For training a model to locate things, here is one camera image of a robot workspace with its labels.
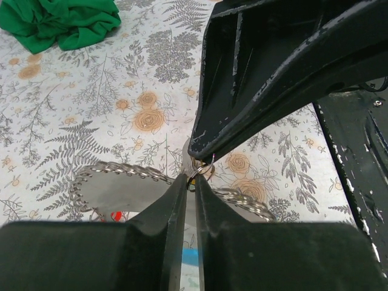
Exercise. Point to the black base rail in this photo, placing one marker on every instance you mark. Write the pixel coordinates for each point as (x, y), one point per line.
(355, 127)

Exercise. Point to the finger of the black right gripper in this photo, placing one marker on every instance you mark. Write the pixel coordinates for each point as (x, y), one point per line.
(244, 43)
(348, 46)

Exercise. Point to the grey crescent keyring holder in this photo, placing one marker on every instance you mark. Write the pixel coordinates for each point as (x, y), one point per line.
(108, 187)

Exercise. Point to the blue key tag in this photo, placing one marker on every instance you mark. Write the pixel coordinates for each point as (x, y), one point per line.
(190, 257)

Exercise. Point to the yellow key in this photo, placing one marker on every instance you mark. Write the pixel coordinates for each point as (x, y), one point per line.
(191, 185)

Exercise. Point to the floral table mat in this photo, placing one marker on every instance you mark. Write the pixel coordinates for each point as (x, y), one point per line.
(132, 99)

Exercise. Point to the green crumpled cloth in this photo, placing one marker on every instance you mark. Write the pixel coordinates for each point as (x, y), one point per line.
(37, 25)

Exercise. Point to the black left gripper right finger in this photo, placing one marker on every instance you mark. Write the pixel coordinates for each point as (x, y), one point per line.
(235, 254)

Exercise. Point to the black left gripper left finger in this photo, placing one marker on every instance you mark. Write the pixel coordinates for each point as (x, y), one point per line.
(143, 253)

